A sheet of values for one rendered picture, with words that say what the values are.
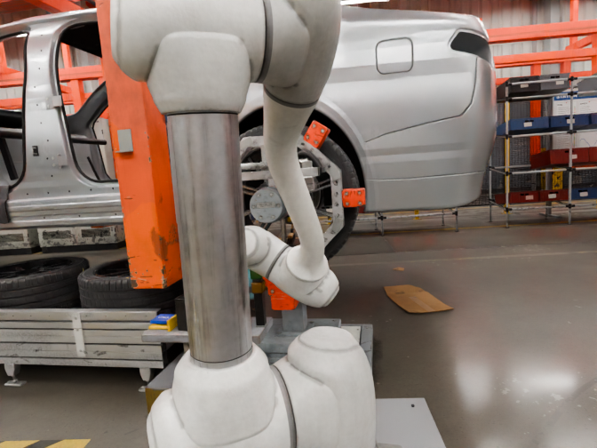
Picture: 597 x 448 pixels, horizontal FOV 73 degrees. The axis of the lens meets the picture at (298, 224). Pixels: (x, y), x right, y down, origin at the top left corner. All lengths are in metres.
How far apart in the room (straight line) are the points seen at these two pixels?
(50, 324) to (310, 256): 1.65
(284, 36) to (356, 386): 0.56
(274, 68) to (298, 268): 0.49
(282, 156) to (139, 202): 1.10
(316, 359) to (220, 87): 0.45
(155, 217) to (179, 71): 1.25
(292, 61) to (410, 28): 1.54
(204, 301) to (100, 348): 1.60
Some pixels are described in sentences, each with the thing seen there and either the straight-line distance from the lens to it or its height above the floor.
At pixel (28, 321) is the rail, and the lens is 2.44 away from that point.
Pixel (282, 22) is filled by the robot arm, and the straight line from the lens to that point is 0.61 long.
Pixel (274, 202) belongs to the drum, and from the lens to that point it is 1.51.
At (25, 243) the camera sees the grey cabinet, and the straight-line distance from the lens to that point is 7.34.
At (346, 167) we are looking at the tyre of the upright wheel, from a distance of 1.69.
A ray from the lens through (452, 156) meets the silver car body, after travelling 2.07.
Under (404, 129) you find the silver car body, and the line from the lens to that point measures 2.05.
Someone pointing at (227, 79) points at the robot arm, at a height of 1.10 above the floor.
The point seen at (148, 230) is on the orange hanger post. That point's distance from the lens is 1.79.
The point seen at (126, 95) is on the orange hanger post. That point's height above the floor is 1.32.
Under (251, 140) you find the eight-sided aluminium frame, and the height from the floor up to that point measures 1.10.
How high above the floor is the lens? 0.97
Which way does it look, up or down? 8 degrees down
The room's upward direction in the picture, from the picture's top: 4 degrees counter-clockwise
